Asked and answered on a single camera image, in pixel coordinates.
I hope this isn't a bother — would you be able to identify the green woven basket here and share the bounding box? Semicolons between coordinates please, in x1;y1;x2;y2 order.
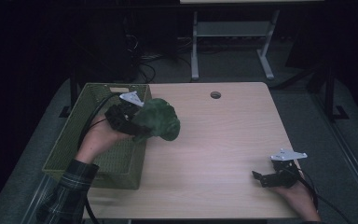
42;82;154;190

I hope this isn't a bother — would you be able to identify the person's left hand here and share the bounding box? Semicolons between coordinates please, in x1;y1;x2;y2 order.
76;115;132;164

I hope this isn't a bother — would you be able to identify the person's right hand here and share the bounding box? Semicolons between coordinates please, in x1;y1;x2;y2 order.
274;173;322;223

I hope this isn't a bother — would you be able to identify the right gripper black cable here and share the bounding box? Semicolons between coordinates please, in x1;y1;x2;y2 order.
287;167;320;210

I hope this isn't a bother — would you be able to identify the tangle of black floor cables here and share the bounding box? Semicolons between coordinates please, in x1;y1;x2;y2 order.
122;32;194;84

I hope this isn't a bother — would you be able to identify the black floor cable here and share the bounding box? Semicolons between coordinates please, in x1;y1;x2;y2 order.
316;193;353;224

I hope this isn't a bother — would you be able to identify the white metal desk frame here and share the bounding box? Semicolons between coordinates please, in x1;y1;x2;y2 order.
190;8;281;81

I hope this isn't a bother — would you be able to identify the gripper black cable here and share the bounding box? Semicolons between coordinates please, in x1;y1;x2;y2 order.
287;167;320;210
77;92;124;224

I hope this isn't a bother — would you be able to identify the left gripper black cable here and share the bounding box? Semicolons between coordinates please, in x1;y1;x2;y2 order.
77;92;124;224

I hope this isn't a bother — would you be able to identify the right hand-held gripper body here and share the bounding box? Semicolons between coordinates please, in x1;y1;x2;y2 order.
269;148;308;189

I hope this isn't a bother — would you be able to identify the aluminium rail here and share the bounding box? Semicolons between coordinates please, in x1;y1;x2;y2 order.
21;175;54;224
310;92;358;216

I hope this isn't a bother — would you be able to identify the black metal stand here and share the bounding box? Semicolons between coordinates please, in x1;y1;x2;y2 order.
59;69;79;119
307;63;351;122

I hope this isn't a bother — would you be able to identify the green fleece garment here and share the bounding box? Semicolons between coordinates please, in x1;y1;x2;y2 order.
132;98;181;144

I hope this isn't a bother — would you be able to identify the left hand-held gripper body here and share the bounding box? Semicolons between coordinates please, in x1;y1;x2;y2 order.
104;91;145;136

